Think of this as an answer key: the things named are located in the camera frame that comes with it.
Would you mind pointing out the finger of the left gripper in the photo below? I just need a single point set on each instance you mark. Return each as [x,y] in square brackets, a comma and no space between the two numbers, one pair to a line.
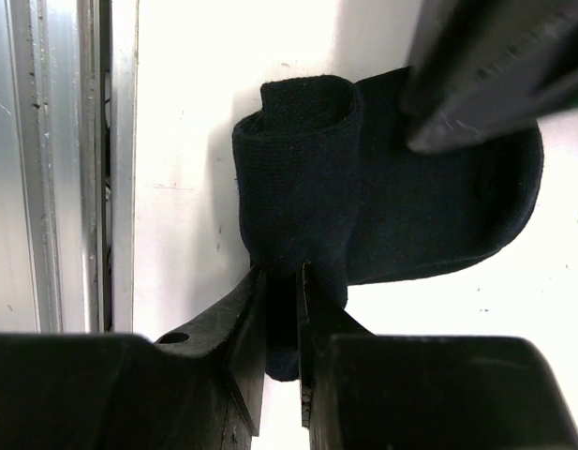
[481,69]

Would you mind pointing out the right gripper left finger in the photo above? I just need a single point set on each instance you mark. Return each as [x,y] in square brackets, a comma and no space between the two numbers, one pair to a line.
[198,387]

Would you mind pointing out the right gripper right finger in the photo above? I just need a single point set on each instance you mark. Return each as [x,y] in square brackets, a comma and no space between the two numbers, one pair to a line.
[364,391]

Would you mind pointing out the black sock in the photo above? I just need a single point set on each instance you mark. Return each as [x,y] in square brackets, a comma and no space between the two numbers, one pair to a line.
[326,182]

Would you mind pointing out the aluminium front rail frame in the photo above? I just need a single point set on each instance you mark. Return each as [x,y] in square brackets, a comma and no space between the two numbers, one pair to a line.
[68,117]

